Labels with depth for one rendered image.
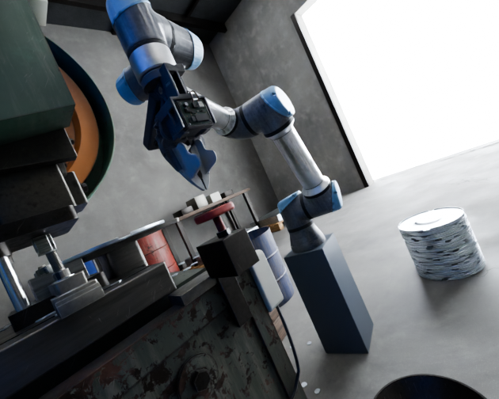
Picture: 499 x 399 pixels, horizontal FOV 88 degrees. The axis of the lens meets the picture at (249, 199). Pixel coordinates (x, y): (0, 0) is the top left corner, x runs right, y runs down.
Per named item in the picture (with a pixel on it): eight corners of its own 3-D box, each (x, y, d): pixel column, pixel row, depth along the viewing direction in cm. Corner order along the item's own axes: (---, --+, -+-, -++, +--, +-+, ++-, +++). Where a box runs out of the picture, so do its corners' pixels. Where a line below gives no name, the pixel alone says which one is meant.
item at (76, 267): (78, 279, 66) (71, 263, 66) (89, 276, 55) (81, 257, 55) (36, 300, 60) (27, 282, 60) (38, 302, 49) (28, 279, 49)
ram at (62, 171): (86, 213, 71) (40, 114, 70) (97, 199, 60) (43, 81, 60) (4, 240, 59) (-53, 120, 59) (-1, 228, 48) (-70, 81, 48)
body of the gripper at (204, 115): (183, 131, 41) (150, 59, 40) (161, 153, 47) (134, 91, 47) (219, 125, 46) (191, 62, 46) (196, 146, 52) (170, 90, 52)
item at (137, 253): (177, 263, 83) (159, 224, 83) (198, 258, 73) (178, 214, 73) (93, 309, 66) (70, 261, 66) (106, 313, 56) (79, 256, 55)
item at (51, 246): (55, 250, 61) (48, 236, 60) (57, 248, 57) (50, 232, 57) (38, 256, 58) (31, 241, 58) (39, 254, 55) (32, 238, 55)
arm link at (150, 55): (123, 70, 47) (163, 71, 52) (134, 93, 47) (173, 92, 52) (136, 39, 41) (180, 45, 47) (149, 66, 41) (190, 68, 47)
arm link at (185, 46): (165, 57, 64) (127, 43, 54) (197, 25, 58) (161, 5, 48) (179, 86, 64) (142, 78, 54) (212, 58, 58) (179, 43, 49)
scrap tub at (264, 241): (267, 284, 217) (244, 232, 215) (307, 283, 186) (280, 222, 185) (232, 315, 188) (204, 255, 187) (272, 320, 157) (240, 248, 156)
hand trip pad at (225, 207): (232, 240, 54) (217, 206, 54) (251, 235, 49) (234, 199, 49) (207, 255, 49) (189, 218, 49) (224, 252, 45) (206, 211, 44)
